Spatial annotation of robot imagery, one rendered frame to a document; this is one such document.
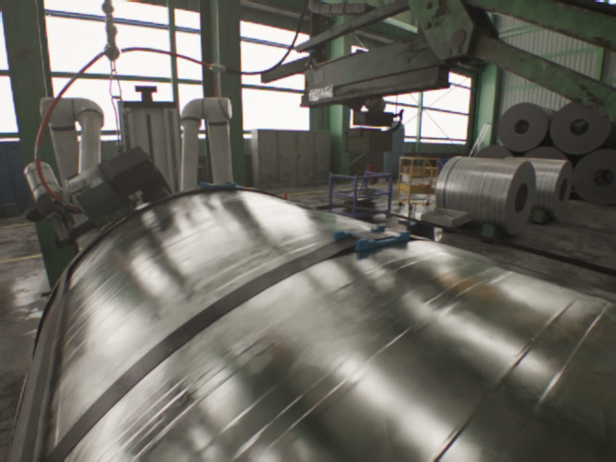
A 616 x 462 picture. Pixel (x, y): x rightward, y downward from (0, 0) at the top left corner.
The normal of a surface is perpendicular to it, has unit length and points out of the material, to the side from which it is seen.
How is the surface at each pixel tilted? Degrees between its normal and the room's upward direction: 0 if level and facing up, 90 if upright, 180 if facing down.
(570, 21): 90
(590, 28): 90
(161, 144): 90
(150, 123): 90
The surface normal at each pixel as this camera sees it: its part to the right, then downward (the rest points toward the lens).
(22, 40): 0.56, 0.22
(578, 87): -0.91, 0.11
